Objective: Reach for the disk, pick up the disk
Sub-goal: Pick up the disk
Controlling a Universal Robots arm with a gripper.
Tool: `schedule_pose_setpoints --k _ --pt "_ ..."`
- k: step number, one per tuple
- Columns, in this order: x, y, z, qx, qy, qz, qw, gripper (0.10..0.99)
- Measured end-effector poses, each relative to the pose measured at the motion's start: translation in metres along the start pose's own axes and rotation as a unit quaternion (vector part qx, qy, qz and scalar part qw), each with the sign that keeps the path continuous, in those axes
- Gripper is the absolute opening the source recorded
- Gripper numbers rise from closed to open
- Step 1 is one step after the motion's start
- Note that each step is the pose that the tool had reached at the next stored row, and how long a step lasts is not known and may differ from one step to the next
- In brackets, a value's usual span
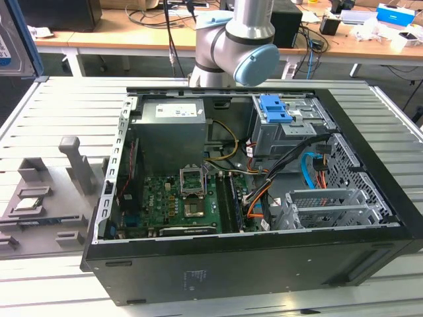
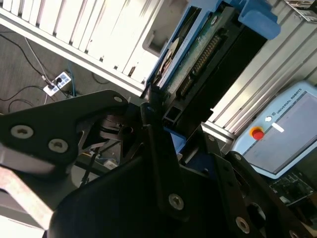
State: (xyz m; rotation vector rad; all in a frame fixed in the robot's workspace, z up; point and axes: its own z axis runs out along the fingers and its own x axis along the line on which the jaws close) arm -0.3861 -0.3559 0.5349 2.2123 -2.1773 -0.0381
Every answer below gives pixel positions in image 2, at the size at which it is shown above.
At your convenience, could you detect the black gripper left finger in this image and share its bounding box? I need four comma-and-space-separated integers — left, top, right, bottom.
0, 84, 191, 223

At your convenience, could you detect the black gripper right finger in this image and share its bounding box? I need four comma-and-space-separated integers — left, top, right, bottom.
201, 123, 313, 238

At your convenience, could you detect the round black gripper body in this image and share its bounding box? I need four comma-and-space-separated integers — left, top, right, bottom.
47, 155, 239, 238

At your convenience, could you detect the hard disk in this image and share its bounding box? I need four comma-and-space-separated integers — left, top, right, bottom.
146, 0, 282, 159

